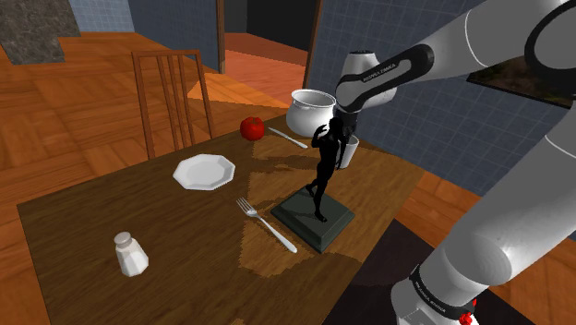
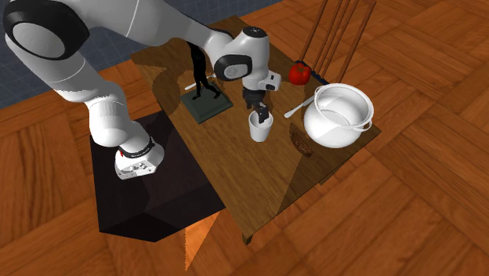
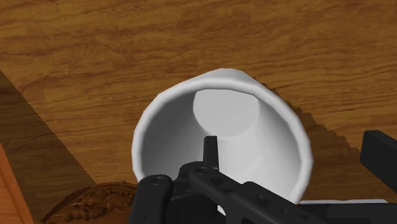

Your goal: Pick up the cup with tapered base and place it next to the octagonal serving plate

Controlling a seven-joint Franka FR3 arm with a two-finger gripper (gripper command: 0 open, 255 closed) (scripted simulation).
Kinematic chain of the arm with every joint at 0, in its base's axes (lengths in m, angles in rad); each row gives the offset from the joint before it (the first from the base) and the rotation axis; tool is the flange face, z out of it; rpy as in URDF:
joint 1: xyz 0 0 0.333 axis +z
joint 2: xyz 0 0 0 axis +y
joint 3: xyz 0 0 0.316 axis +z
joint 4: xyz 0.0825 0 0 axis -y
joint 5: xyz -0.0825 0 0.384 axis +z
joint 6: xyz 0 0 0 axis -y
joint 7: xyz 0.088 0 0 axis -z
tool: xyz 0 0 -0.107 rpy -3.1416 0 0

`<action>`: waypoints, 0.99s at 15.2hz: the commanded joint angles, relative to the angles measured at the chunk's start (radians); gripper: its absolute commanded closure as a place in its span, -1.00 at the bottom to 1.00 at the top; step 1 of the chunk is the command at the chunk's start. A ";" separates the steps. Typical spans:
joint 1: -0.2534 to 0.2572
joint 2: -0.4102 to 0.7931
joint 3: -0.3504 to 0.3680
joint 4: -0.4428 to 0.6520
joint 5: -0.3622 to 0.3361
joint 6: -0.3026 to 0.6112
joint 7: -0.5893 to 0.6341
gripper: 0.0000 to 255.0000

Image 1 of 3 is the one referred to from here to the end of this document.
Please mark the brown wooden chair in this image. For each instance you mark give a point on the brown wooden chair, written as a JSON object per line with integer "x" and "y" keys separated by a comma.
{"x": 143, "y": 103}

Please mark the white salt shaker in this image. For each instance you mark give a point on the white salt shaker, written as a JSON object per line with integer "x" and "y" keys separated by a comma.
{"x": 130, "y": 259}

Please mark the grey stone slab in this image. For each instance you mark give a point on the grey stone slab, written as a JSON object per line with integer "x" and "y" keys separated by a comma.
{"x": 31, "y": 27}

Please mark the red tomato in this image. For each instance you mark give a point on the red tomato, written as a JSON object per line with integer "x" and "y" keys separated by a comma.
{"x": 252, "y": 128}

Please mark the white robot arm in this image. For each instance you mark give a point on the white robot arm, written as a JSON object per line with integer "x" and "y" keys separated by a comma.
{"x": 504, "y": 225}

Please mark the white pot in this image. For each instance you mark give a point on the white pot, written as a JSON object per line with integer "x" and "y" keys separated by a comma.
{"x": 306, "y": 117}

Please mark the dark wall picture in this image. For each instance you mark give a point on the dark wall picture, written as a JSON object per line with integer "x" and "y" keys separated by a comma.
{"x": 508, "y": 79}

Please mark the brown wooden door frame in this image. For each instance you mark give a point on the brown wooden door frame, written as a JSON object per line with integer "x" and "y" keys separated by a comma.
{"x": 220, "y": 40}

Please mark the silver table knife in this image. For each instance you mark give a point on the silver table knife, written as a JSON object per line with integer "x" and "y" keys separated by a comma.
{"x": 288, "y": 137}

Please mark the black figure on dark base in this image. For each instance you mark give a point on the black figure on dark base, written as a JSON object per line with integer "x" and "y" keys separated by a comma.
{"x": 315, "y": 225}

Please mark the white octagonal plate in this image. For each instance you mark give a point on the white octagonal plate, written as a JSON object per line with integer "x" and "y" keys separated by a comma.
{"x": 203, "y": 173}

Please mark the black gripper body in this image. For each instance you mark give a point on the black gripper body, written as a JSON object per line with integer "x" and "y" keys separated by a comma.
{"x": 350, "y": 125}

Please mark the brown wooden table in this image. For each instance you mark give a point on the brown wooden table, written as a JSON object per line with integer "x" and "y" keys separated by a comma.
{"x": 180, "y": 252}

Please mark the silver fork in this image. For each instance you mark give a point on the silver fork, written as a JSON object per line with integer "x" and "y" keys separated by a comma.
{"x": 270, "y": 227}

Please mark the white cup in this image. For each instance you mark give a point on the white cup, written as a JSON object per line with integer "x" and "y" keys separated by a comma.
{"x": 351, "y": 153}

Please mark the dark robot stand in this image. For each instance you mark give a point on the dark robot stand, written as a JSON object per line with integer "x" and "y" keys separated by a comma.
{"x": 382, "y": 270}

